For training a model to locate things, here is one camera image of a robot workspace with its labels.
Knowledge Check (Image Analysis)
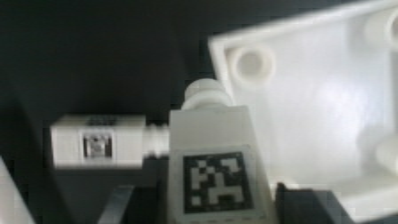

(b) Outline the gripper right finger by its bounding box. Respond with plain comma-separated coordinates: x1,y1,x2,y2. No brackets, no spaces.
275,183,355,224

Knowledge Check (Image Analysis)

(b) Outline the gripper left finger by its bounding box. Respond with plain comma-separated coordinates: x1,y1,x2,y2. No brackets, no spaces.
95,185,134,224

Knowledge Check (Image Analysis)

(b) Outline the white leg with tag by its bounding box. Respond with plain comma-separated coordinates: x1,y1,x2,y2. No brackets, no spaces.
166,79,278,224

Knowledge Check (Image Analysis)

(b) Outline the white square tabletop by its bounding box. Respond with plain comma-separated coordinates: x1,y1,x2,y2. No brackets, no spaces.
207,0,398,224

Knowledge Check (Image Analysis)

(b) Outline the white leg far left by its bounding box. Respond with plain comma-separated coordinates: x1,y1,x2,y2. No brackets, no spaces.
49,115,170,169

